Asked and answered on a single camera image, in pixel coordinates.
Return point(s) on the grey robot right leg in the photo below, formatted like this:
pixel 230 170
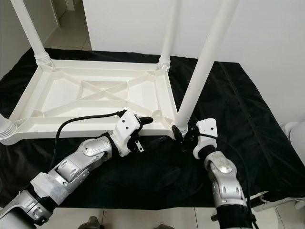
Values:
pixel 164 226

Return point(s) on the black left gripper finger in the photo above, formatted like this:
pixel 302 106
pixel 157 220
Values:
pixel 156 142
pixel 146 120

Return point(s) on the black metal table leg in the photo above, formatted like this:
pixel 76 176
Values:
pixel 217 217

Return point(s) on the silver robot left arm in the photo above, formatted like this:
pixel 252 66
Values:
pixel 71 167

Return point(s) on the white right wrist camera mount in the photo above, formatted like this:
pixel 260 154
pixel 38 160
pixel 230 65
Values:
pixel 207 129

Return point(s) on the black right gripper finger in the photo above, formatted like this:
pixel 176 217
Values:
pixel 178 133

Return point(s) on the black table cloth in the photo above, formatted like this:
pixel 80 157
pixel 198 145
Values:
pixel 257 162

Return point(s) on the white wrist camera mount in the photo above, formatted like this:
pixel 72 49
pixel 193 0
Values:
pixel 207 129
pixel 128 126

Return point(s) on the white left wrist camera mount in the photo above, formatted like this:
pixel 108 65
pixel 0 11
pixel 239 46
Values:
pixel 128 126

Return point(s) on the white rounded object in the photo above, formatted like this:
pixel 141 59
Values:
pixel 295 132

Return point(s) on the white metal frame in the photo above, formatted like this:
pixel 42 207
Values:
pixel 279 200

